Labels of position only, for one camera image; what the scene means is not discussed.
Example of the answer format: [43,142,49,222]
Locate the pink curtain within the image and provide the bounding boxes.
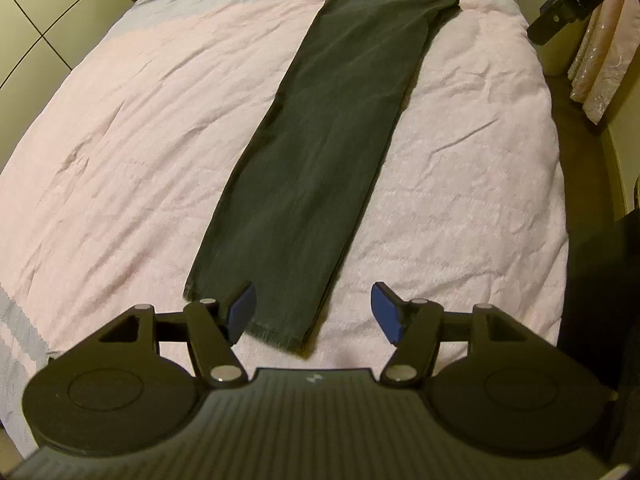
[566,0,632,124]

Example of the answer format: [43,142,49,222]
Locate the pink and blue bed quilt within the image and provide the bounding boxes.
[0,0,572,457]

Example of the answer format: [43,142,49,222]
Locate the white wardrobe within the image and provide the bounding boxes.
[0,0,137,92]

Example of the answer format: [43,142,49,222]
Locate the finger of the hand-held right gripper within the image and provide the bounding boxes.
[526,0,577,47]

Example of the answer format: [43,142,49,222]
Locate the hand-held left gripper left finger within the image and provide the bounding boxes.
[52,282,258,389]

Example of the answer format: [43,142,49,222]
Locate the grey pants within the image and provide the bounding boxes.
[182,0,462,362]

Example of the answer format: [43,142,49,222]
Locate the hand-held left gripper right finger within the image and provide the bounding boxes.
[370,282,571,388]

